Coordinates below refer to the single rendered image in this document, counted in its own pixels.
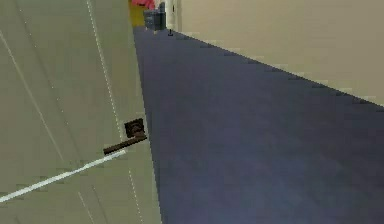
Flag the pink red cushion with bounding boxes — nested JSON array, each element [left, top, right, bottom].
[[131, 0, 156, 10]]

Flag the pale beige room door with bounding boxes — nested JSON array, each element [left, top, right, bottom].
[[0, 0, 163, 224]]

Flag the dark brown door handle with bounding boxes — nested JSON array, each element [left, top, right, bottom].
[[102, 117, 148, 156]]

